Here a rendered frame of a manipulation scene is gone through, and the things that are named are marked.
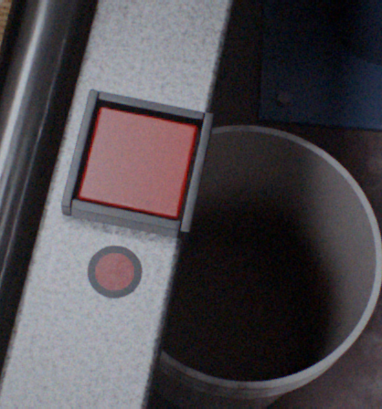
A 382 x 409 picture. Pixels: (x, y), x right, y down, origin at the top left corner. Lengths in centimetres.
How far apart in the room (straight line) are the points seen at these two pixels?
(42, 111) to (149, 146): 7
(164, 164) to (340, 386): 97
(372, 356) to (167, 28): 97
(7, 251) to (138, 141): 10
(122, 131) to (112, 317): 11
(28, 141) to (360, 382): 99
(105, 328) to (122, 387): 4
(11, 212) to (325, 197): 73
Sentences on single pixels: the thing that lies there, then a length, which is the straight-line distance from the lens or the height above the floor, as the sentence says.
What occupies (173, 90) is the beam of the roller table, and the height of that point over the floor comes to 91.
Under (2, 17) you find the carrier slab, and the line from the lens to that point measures 70.
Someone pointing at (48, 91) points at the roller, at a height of 91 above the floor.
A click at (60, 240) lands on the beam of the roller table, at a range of 66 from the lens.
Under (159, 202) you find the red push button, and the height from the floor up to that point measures 93.
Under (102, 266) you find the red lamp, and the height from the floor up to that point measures 92.
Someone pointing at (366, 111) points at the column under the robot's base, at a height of 1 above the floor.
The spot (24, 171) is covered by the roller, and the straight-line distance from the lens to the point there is 68.
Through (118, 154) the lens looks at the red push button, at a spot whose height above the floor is 93.
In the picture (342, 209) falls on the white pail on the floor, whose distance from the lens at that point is 133.
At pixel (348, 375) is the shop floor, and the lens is 160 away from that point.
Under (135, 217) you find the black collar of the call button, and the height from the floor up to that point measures 93.
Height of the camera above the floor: 155
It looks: 71 degrees down
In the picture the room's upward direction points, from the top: 9 degrees clockwise
